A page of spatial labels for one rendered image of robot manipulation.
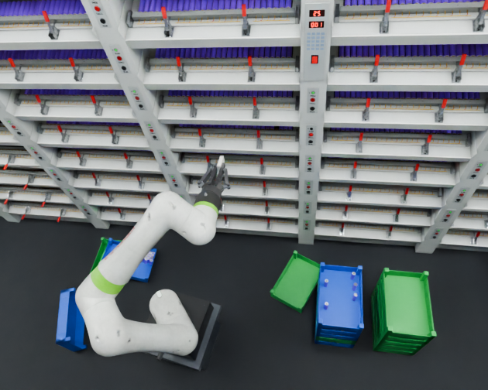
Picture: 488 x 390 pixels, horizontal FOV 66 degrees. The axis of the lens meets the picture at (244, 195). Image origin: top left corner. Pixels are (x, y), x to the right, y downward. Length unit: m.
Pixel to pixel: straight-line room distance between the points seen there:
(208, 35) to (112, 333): 1.02
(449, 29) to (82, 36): 1.21
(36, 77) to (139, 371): 1.57
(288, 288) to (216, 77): 1.34
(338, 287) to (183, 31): 1.36
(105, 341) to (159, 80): 0.95
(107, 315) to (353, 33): 1.19
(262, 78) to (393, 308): 1.23
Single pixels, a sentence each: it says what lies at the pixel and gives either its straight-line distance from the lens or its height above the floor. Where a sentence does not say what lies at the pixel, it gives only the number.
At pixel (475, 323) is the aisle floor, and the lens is 2.46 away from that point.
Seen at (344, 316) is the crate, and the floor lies 0.32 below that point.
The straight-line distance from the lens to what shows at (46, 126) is 2.15.
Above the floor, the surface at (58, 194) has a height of 0.34.
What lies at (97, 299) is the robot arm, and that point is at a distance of 1.39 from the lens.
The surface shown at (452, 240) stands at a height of 0.14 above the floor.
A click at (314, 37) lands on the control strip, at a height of 1.45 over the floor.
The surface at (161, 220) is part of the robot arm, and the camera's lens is 1.21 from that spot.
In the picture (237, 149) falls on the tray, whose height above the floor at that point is 0.89.
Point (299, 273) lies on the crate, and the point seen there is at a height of 0.00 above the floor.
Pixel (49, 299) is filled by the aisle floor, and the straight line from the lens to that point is 2.75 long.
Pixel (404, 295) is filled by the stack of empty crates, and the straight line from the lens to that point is 2.04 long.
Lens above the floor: 2.18
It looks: 55 degrees down
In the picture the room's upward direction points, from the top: 11 degrees counter-clockwise
